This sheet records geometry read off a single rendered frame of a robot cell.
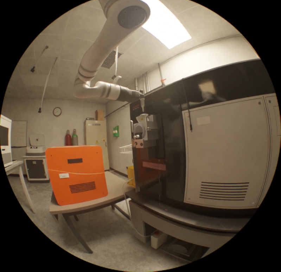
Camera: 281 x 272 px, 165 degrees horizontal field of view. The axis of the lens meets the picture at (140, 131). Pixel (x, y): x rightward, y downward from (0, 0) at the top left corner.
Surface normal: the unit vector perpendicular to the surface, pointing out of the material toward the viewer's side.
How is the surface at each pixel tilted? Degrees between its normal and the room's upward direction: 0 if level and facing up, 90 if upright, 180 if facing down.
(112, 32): 175
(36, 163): 90
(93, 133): 90
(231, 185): 90
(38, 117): 90
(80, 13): 180
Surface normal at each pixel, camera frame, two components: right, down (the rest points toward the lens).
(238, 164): -0.73, 0.00
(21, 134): 0.67, -0.11
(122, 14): 0.22, 0.97
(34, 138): 0.67, 0.15
